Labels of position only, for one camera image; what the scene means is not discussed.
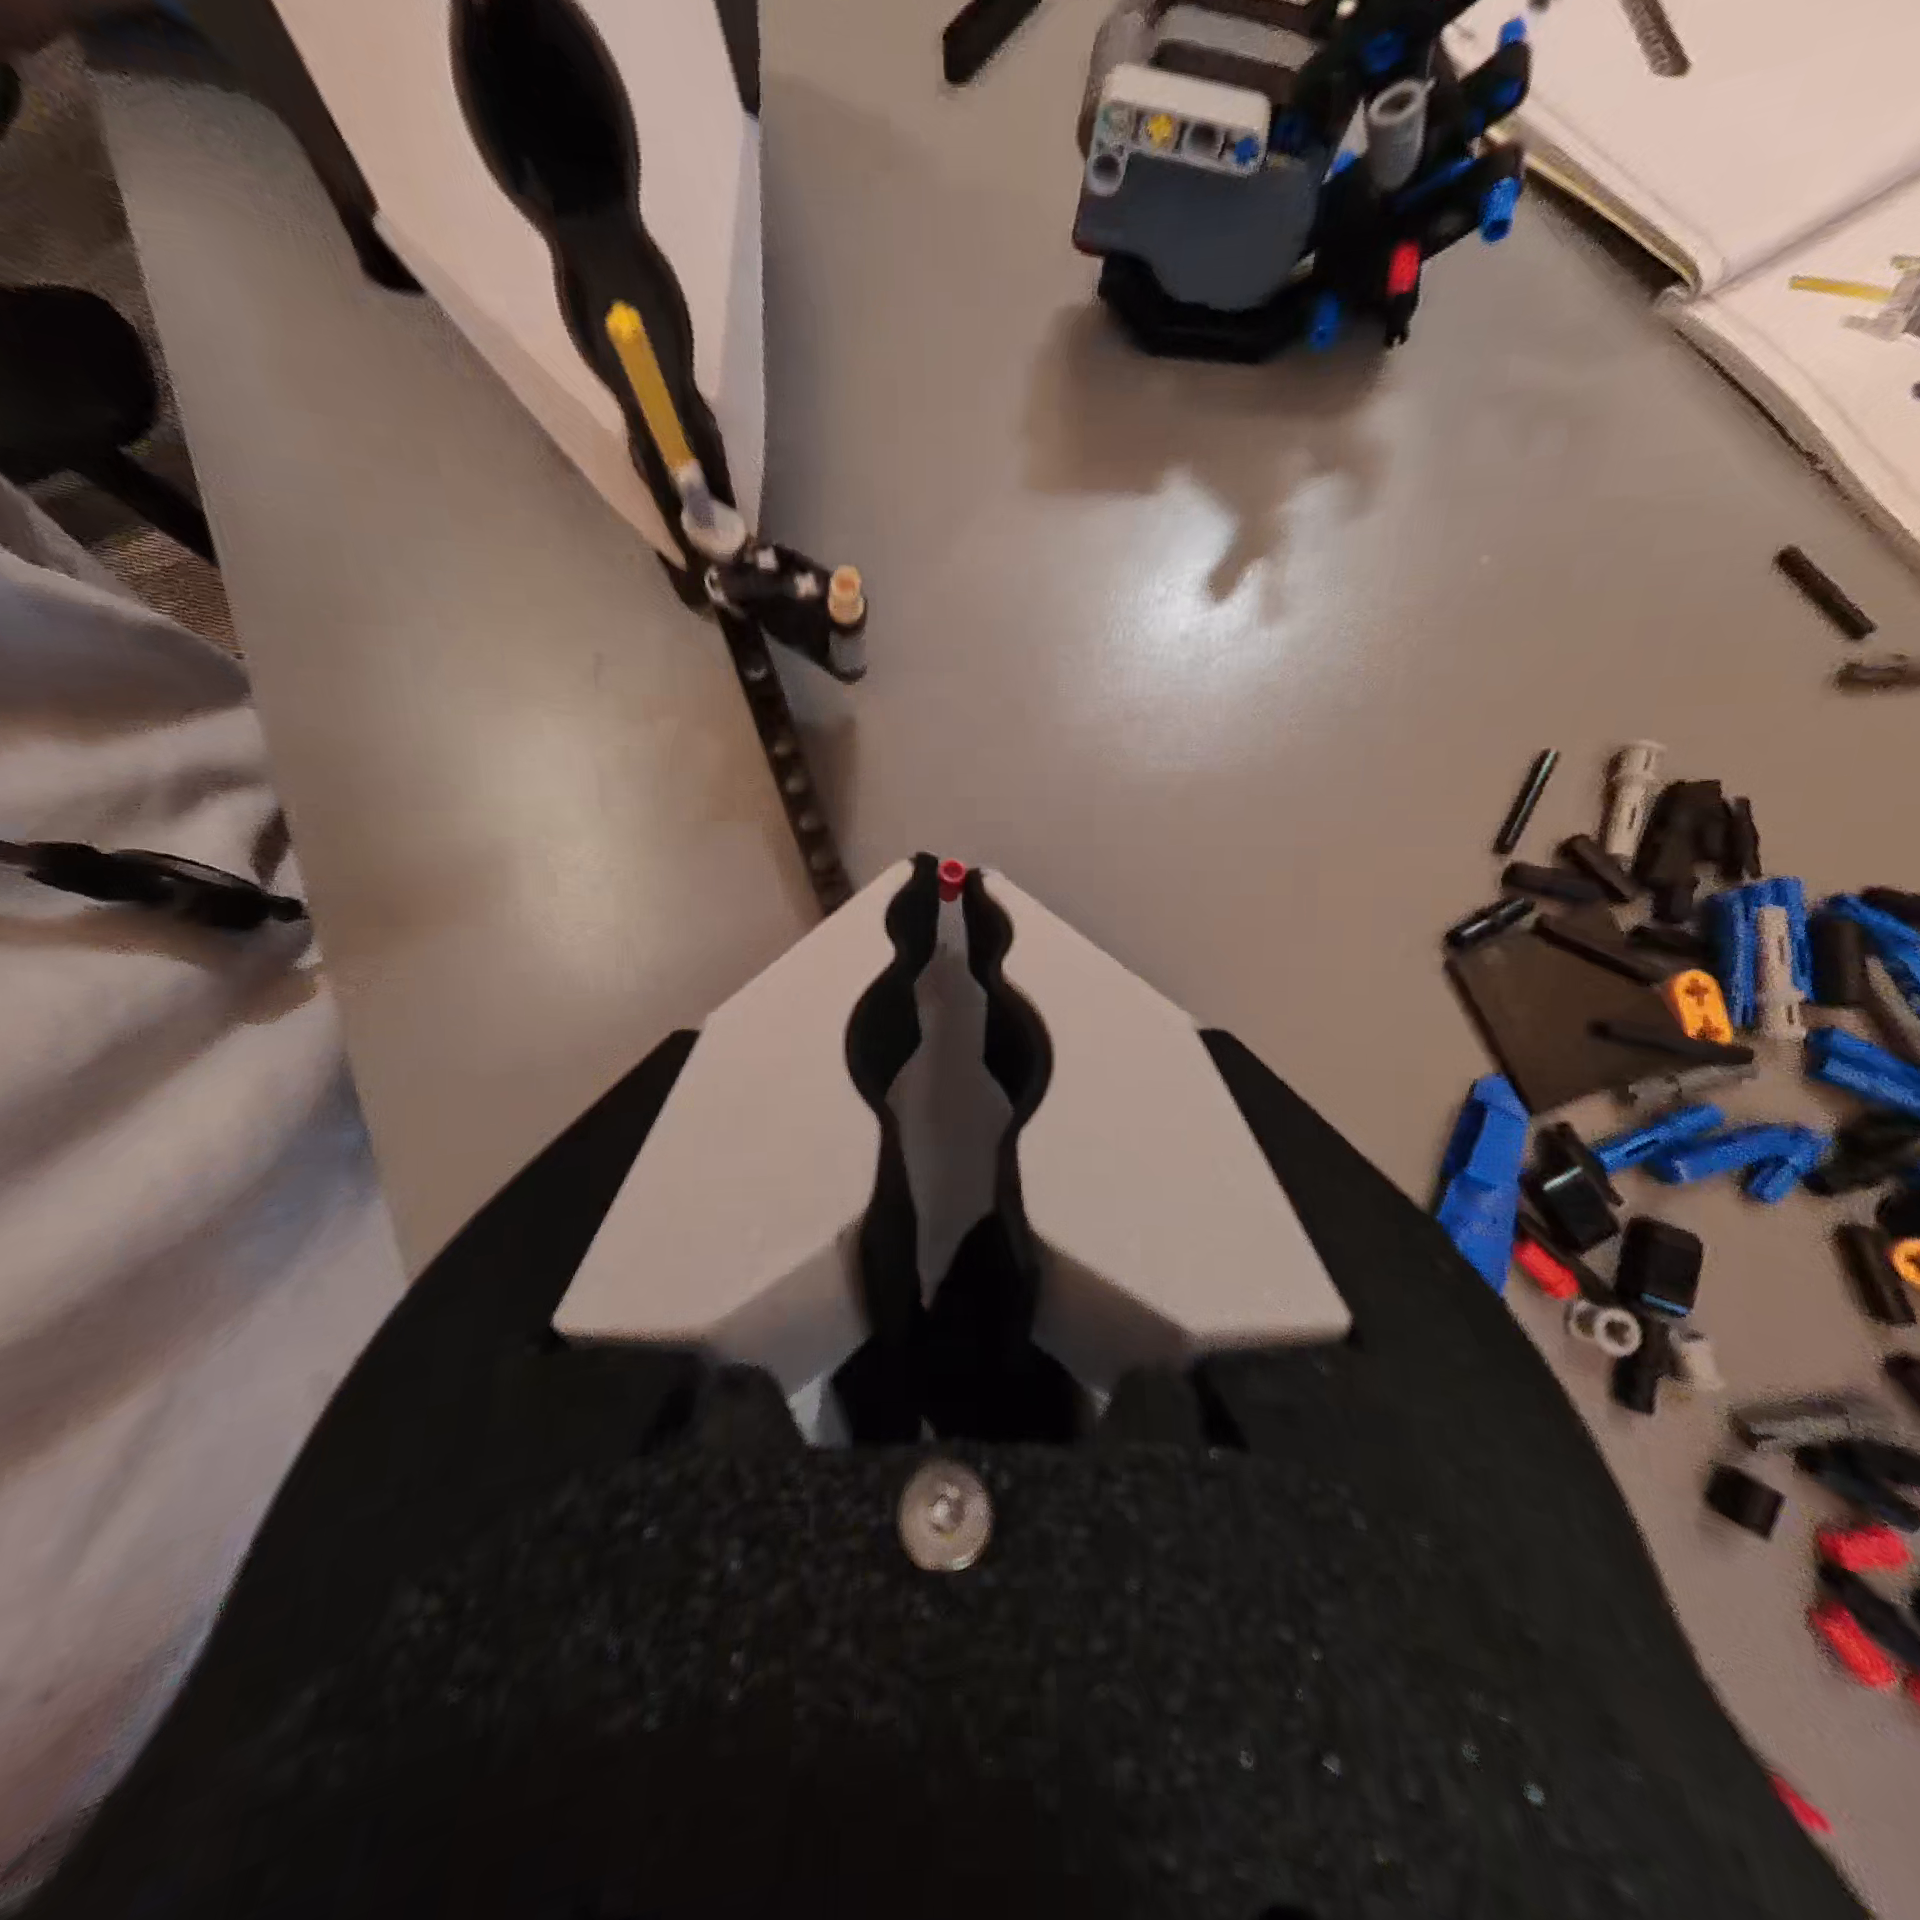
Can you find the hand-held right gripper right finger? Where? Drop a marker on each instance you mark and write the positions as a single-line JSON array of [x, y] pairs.
[[1172, 1184]]

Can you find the black lego pin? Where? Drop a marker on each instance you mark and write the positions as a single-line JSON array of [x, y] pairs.
[[1826, 593]]

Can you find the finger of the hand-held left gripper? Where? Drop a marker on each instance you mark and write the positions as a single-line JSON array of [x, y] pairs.
[[435, 194], [706, 224]]

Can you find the pile of small lego pieces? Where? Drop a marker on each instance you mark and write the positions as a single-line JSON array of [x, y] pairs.
[[1576, 1004]]

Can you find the black lego strip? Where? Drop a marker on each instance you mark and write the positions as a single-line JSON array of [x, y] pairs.
[[991, 37]]

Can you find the open lego instruction booklet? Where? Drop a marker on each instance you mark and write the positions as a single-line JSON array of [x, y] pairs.
[[1800, 148]]

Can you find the dark lego pin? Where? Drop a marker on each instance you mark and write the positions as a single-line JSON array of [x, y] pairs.
[[1877, 674]]

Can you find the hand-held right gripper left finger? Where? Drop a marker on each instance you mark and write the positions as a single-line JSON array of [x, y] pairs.
[[720, 1171]]

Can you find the grey lego chassis model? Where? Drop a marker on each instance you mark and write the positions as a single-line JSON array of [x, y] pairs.
[[1200, 210]]

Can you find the black lego beam assembly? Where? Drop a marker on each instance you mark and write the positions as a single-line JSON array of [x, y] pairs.
[[781, 598]]

